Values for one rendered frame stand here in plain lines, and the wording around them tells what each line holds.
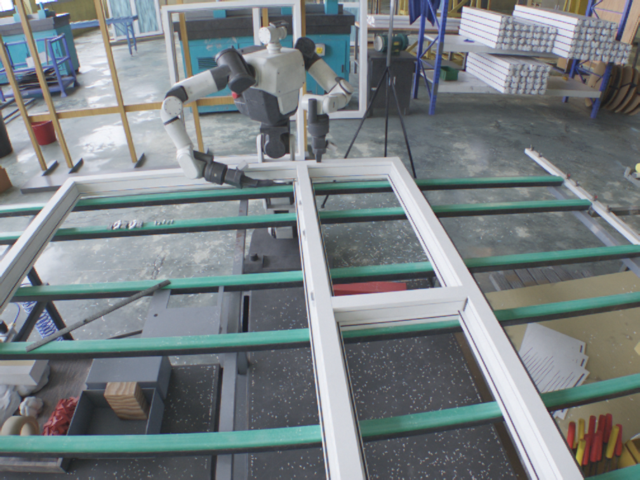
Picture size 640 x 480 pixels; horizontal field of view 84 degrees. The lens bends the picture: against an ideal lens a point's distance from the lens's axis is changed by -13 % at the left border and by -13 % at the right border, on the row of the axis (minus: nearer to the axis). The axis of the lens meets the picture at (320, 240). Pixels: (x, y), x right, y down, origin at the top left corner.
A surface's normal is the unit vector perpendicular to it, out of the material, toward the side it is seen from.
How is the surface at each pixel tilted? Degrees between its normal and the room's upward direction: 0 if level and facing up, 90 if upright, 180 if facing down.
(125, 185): 90
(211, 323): 0
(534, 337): 0
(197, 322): 0
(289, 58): 46
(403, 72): 90
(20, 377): 90
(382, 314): 90
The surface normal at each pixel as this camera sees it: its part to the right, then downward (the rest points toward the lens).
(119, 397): 0.11, 0.59
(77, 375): 0.00, -0.81
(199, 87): 0.33, 0.32
